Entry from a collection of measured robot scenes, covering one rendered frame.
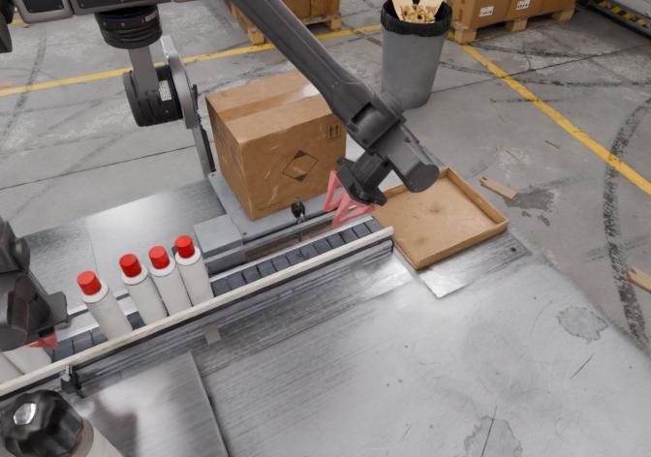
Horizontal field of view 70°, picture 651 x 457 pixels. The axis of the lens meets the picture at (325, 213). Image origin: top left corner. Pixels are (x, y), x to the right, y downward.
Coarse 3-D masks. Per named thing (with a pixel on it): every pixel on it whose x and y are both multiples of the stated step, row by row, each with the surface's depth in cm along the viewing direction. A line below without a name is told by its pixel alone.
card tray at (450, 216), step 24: (384, 192) 133; (408, 192) 138; (432, 192) 138; (456, 192) 138; (384, 216) 131; (408, 216) 131; (432, 216) 131; (456, 216) 131; (480, 216) 131; (504, 216) 126; (408, 240) 125; (432, 240) 125; (456, 240) 125; (480, 240) 125
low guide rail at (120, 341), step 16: (368, 240) 115; (320, 256) 111; (336, 256) 112; (288, 272) 107; (240, 288) 104; (256, 288) 105; (208, 304) 101; (160, 320) 98; (176, 320) 99; (128, 336) 96; (144, 336) 98; (80, 352) 93; (96, 352) 94; (48, 368) 91; (64, 368) 92; (0, 384) 89; (16, 384) 89
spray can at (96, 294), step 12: (84, 276) 85; (96, 276) 86; (84, 288) 85; (96, 288) 86; (108, 288) 89; (84, 300) 87; (96, 300) 87; (108, 300) 89; (96, 312) 89; (108, 312) 91; (120, 312) 94; (108, 324) 93; (120, 324) 95; (108, 336) 96
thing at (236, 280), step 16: (368, 224) 123; (320, 240) 119; (336, 240) 119; (352, 240) 119; (384, 240) 119; (288, 256) 115; (304, 256) 115; (240, 272) 112; (256, 272) 112; (272, 272) 112; (304, 272) 112; (224, 288) 108; (272, 288) 109; (224, 304) 105; (192, 320) 102; (80, 336) 100; (96, 336) 100; (48, 352) 97; (64, 352) 97; (112, 352) 97; (80, 368) 96; (32, 384) 92; (0, 400) 90
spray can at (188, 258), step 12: (180, 240) 92; (180, 252) 92; (192, 252) 93; (180, 264) 93; (192, 264) 93; (192, 276) 96; (204, 276) 99; (192, 288) 99; (204, 288) 100; (192, 300) 103; (204, 300) 103
